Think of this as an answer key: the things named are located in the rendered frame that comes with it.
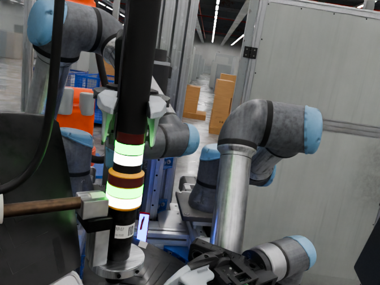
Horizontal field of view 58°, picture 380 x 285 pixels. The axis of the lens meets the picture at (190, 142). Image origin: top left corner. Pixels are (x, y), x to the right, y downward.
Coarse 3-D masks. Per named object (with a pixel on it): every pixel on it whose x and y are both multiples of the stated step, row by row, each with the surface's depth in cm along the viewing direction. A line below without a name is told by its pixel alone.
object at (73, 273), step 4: (72, 272) 41; (64, 276) 40; (68, 276) 41; (72, 276) 41; (76, 276) 41; (56, 280) 40; (60, 280) 40; (64, 280) 40; (68, 280) 41; (72, 280) 41; (76, 280) 41; (80, 280) 41; (52, 284) 40; (56, 284) 40; (60, 284) 40; (64, 284) 40; (68, 284) 40; (72, 284) 41; (76, 284) 41; (80, 284) 41
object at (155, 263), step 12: (132, 240) 70; (144, 252) 67; (156, 252) 69; (84, 264) 59; (144, 264) 62; (156, 264) 64; (168, 264) 66; (180, 264) 69; (84, 276) 56; (96, 276) 56; (132, 276) 57; (144, 276) 58; (156, 276) 60; (168, 276) 61
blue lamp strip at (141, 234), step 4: (140, 216) 80; (144, 216) 80; (148, 216) 80; (140, 220) 80; (140, 224) 81; (144, 224) 81; (144, 228) 81; (140, 232) 81; (144, 232) 81; (140, 236) 81; (144, 236) 81; (144, 240) 82
